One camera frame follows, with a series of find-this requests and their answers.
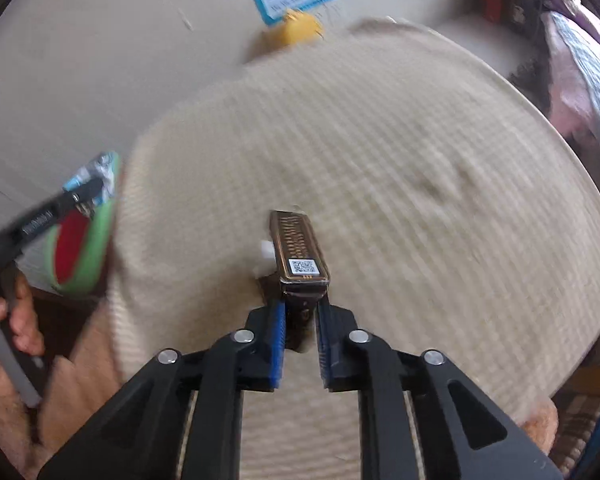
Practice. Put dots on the purple pillow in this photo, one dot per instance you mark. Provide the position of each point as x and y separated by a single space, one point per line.
597 25

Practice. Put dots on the yellow duck toy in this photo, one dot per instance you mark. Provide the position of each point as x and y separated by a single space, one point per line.
300 27

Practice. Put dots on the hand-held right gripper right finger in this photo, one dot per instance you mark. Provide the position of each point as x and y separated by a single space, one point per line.
325 350

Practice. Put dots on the checkered tablecloth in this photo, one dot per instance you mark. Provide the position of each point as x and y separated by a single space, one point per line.
405 135

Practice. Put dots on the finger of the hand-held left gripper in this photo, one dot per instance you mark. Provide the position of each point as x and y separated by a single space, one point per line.
45 215

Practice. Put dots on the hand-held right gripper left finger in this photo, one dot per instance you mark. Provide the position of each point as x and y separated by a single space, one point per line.
278 345

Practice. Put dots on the green trash bin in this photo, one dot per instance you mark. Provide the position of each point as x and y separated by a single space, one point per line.
70 245

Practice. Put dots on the red box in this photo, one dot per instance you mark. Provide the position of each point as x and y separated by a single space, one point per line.
492 6

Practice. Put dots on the person's left hand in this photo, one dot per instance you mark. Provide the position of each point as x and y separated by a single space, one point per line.
27 320

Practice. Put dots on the blue silver snack wrapper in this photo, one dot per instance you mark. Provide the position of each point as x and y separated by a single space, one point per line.
92 172

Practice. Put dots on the bed with quilt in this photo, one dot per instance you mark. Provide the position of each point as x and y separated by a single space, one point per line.
590 70

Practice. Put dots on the brown cigarette box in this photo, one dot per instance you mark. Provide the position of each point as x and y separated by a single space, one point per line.
295 245

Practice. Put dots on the pink bed sheet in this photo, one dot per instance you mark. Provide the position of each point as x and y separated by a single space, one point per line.
565 105

